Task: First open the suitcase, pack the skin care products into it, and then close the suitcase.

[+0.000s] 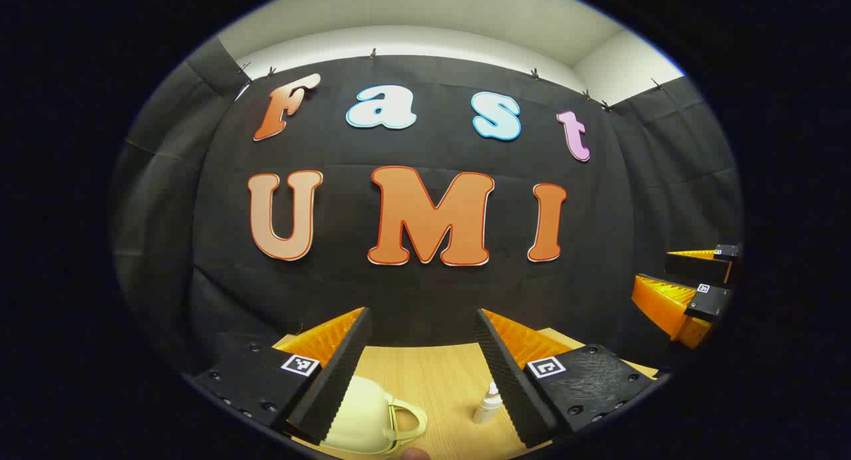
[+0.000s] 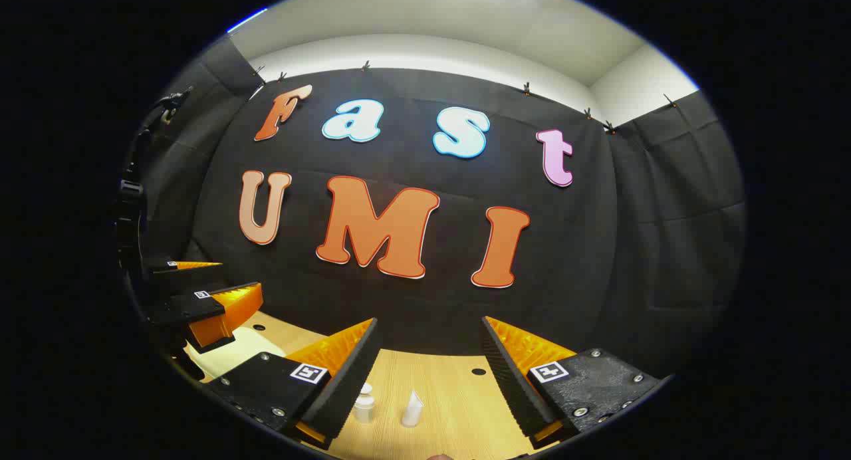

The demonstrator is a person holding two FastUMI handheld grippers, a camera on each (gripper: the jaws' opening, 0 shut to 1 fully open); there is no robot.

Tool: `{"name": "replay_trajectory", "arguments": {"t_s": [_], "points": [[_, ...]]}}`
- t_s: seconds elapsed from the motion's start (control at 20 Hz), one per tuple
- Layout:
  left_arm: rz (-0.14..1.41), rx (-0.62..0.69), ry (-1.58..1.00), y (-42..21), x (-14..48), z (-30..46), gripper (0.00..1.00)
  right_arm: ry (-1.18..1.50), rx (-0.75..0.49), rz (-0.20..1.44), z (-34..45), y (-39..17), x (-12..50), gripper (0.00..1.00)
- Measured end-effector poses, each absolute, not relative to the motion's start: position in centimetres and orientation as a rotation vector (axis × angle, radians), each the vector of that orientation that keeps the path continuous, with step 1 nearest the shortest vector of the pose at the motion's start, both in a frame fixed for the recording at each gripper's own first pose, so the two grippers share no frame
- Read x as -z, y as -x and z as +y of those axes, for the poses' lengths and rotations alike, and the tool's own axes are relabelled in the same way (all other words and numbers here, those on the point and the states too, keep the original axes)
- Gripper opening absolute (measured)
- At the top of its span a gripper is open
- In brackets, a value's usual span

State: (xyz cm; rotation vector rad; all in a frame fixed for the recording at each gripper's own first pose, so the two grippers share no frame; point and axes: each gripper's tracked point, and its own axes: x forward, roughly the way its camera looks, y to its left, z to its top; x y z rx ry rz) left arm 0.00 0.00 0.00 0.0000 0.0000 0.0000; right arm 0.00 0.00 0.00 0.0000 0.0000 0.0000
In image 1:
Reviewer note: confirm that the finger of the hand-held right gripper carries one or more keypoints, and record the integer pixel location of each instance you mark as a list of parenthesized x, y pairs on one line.
[(691, 267), (708, 304)]

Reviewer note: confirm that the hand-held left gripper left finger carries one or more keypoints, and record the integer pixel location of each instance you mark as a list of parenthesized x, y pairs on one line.
[(342, 373)]

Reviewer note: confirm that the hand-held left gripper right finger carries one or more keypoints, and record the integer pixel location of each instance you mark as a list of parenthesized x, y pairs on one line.
[(505, 380)]

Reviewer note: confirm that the white pump bottle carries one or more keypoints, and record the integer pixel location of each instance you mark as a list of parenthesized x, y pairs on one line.
[(487, 410)]

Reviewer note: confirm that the pale yellow small suitcase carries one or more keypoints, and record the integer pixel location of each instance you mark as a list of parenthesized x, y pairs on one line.
[(362, 420)]

